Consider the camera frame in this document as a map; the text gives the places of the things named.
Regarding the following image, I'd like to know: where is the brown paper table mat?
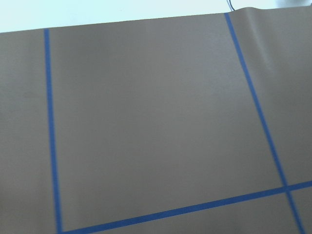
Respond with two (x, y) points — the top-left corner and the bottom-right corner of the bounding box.
(0, 7), (312, 234)

